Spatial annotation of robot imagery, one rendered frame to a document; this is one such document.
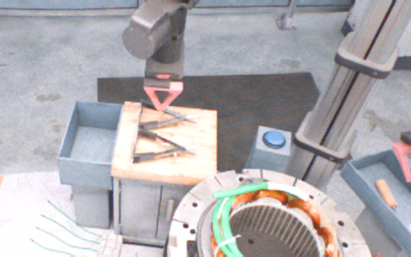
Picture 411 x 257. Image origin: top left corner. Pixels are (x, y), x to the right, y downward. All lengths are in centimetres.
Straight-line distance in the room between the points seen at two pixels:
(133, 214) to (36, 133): 148
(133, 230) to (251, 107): 166
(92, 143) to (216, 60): 197
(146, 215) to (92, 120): 25
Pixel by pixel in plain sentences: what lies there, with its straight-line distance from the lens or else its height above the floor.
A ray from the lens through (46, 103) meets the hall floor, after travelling 255.
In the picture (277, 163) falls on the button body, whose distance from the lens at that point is 100.
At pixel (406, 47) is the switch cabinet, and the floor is 18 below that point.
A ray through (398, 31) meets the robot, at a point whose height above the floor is 125.
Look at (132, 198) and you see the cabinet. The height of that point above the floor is 96.
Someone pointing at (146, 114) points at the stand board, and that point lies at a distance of 95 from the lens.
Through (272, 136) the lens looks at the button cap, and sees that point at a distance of 99.
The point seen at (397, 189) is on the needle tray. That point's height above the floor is 102.
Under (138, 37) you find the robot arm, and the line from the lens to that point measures 69.
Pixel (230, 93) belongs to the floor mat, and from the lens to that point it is 265.
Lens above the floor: 173
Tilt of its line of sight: 48 degrees down
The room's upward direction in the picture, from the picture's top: 3 degrees clockwise
